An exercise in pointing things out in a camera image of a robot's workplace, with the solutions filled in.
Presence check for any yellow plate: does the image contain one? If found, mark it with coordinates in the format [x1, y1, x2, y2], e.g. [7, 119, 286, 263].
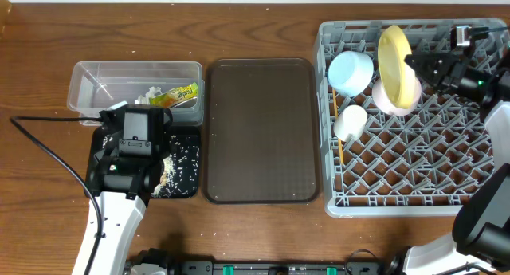
[377, 26, 416, 108]

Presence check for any pink bowl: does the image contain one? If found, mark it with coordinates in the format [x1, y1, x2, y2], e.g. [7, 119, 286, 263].
[371, 78, 422, 116]

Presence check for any white tissue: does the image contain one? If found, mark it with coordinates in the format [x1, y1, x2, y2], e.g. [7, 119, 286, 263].
[135, 87, 162, 104]

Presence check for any blue bowl with rice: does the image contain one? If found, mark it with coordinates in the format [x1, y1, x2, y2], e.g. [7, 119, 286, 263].
[327, 51, 374, 97]

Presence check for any green snack wrapper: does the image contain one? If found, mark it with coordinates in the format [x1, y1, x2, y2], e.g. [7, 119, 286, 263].
[149, 82, 198, 108]

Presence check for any cream cup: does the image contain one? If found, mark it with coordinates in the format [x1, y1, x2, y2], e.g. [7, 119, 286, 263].
[333, 105, 367, 142]

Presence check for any wooden chopstick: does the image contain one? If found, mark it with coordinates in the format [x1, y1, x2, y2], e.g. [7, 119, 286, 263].
[331, 88, 344, 165]

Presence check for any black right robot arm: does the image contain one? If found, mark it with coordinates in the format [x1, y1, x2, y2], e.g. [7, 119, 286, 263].
[386, 53, 509, 274]

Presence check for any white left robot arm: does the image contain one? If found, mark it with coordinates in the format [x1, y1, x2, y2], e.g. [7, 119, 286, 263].
[73, 139, 170, 274]

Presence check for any grey dishwasher rack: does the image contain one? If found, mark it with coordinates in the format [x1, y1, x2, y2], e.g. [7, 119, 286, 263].
[314, 20, 494, 218]

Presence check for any black plastic tray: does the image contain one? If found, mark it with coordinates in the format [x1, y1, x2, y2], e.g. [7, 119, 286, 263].
[85, 126, 201, 199]

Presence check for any spilled rice pile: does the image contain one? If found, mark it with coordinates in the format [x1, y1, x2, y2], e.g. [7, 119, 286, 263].
[101, 133, 200, 199]

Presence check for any clear plastic bin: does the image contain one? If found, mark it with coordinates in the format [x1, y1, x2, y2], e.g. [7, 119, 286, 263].
[67, 61, 205, 126]

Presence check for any brown serving tray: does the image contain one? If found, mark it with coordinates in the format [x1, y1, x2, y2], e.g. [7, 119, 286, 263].
[202, 57, 321, 204]

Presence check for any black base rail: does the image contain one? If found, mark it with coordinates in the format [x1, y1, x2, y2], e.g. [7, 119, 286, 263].
[123, 261, 383, 275]

